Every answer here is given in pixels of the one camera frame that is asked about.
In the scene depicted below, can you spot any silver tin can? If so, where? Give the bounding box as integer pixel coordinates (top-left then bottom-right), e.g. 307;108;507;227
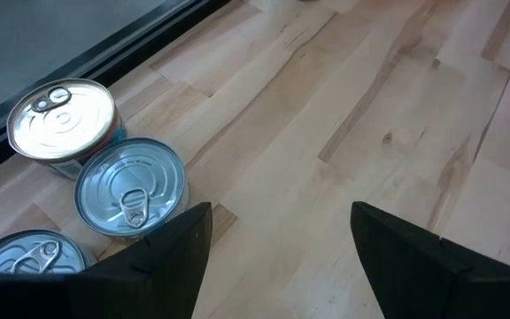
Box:
0;228;96;276
73;136;190;243

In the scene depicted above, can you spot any tin can with colourful label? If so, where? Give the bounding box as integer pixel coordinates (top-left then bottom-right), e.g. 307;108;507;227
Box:
5;78;128;181

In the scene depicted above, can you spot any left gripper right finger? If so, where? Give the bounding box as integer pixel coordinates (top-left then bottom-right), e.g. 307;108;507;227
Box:
350;201;510;319

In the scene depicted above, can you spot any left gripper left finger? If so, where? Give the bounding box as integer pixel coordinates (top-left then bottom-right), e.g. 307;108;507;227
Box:
0;201;213;319

